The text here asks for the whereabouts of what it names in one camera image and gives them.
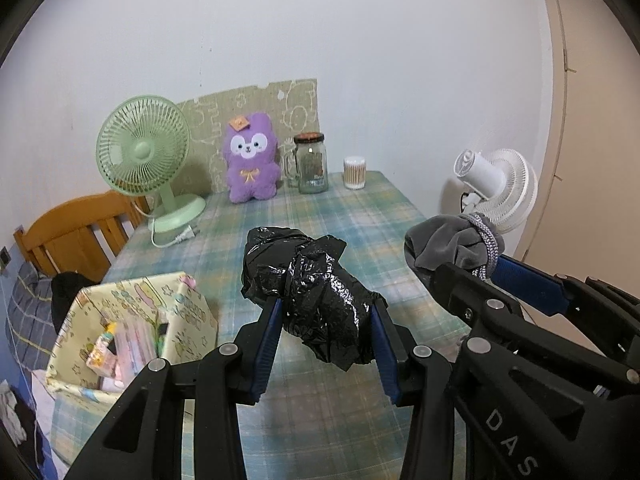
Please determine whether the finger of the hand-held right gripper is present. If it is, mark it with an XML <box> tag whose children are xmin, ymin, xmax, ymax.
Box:
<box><xmin>432</xmin><ymin>262</ymin><xmax>526</xmax><ymax>351</ymax></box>
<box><xmin>492</xmin><ymin>254</ymin><xmax>640</xmax><ymax>333</ymax></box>

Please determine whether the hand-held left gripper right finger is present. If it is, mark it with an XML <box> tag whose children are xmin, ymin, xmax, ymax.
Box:
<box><xmin>370</xmin><ymin>304</ymin><xmax>471</xmax><ymax>480</ymax></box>

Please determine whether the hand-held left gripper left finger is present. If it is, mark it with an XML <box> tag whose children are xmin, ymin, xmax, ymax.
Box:
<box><xmin>65</xmin><ymin>301</ymin><xmax>284</xmax><ymax>480</ymax></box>

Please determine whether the grey drawstring pouch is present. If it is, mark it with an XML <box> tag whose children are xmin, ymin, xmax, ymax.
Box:
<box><xmin>404</xmin><ymin>212</ymin><xmax>506</xmax><ymax>288</ymax></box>

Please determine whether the black plastic bag bundle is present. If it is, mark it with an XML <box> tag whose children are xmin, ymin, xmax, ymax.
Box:
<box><xmin>241</xmin><ymin>226</ymin><xmax>388</xmax><ymax>372</ymax></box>

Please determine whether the yellow cartoon-print storage box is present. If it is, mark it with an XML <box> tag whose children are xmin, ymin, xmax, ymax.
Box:
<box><xmin>46</xmin><ymin>271</ymin><xmax>218</xmax><ymax>396</ymax></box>

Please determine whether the cartoon-print tissue packet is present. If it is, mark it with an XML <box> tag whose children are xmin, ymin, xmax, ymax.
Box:
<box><xmin>86</xmin><ymin>322</ymin><xmax>121</xmax><ymax>376</ymax></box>

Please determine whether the white fan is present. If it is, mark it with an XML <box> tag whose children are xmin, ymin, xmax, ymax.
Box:
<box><xmin>440</xmin><ymin>148</ymin><xmax>538</xmax><ymax>235</ymax></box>

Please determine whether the cotton swab container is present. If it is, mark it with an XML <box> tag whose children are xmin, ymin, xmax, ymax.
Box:
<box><xmin>343</xmin><ymin>156</ymin><xmax>367</xmax><ymax>191</ymax></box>

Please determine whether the purple plush toy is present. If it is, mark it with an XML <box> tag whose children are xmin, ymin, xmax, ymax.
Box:
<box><xmin>222</xmin><ymin>112</ymin><xmax>281</xmax><ymax>205</ymax></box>

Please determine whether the beige door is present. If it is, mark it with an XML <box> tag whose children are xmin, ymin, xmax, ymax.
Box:
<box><xmin>515</xmin><ymin>0</ymin><xmax>640</xmax><ymax>301</ymax></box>

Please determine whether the black cloth item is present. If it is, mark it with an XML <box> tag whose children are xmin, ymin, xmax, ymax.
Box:
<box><xmin>51</xmin><ymin>272</ymin><xmax>88</xmax><ymax>331</ymax></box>

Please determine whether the green desk fan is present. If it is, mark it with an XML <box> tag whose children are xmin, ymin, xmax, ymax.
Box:
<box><xmin>95</xmin><ymin>95</ymin><xmax>207</xmax><ymax>248</ymax></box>

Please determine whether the blue plaid bedding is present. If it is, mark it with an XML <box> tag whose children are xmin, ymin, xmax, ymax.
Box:
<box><xmin>5</xmin><ymin>260</ymin><xmax>56</xmax><ymax>386</ymax></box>

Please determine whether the green cartoon-print board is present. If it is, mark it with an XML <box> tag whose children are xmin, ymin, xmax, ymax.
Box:
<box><xmin>175</xmin><ymin>78</ymin><xmax>318</xmax><ymax>196</ymax></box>

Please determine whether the white crumpled cloth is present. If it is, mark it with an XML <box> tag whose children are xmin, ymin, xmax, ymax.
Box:
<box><xmin>0</xmin><ymin>380</ymin><xmax>31</xmax><ymax>446</ymax></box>

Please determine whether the glass jar with handle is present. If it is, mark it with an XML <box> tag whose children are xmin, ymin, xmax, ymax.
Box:
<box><xmin>284</xmin><ymin>132</ymin><xmax>329</xmax><ymax>194</ymax></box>

